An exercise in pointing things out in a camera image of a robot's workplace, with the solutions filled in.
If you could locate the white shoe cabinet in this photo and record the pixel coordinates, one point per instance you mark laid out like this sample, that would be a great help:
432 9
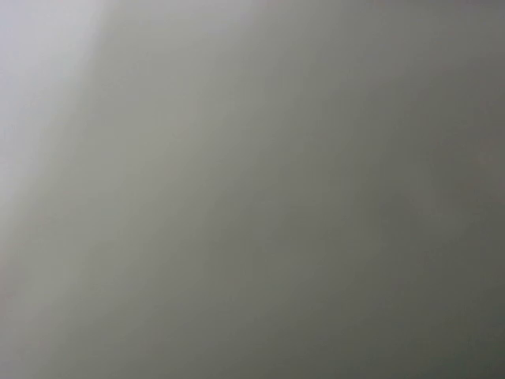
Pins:
252 189

